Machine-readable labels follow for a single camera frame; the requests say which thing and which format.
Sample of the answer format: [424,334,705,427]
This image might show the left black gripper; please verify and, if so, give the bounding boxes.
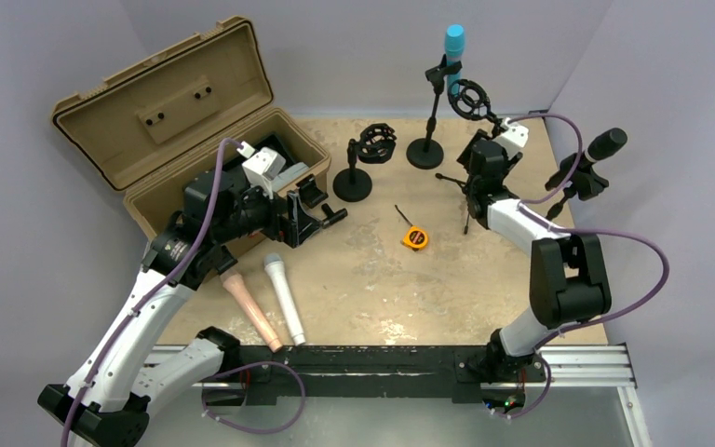
[212,176,321,247]

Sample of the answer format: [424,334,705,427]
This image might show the white grey-headed microphone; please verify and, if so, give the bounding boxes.
[263,253,307,345]

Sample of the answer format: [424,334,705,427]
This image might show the black tripod shock-mount stand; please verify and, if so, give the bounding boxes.
[435,79,515,229]

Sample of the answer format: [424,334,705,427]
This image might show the pink microphone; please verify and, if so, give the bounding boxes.
[219,269,283,353]

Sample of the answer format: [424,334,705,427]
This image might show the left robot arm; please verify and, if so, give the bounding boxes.
[38,169,345,446]

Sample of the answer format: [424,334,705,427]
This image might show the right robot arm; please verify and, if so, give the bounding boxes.
[457,130,612,383]

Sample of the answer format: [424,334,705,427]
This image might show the black round-base clip stand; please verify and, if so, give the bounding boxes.
[406,54,462,169]

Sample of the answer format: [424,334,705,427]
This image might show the blue microphone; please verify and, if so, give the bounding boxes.
[444,24,465,94]

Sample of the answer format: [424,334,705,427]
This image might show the black right-side clip stand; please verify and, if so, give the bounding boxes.
[545,154,610,221]

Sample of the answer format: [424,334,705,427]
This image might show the black microphone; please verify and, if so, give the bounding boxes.
[583,128,628,166]

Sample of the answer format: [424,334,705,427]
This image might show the black T-shaped adapter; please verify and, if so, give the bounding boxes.
[321,204,348,229]

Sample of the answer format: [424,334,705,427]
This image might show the grey box inside case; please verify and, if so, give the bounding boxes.
[271,162,309,193]

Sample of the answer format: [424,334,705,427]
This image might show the yellow tape measure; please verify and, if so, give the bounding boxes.
[395,205,430,251]

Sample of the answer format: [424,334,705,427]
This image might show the tan plastic tool case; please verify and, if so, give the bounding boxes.
[51,16,331,238]

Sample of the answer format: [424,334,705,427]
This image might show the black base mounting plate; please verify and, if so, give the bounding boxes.
[205,345,546,405]

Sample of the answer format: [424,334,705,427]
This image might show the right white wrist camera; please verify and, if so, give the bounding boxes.
[493,118,529,154]

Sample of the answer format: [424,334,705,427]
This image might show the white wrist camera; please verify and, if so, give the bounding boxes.
[236,142,286,197]
[493,118,529,154]

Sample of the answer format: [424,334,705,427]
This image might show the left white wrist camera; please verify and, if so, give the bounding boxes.
[236,142,286,197]

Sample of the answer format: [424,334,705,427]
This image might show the black round-base shock-mount stand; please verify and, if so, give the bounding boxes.
[332,123,397,203]

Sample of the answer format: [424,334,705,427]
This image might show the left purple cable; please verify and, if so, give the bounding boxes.
[60,136,245,447]

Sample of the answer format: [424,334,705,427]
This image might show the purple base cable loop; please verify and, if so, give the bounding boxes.
[201,359,309,437]

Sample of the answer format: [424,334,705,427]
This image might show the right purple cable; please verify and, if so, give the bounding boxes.
[505,113,671,353]

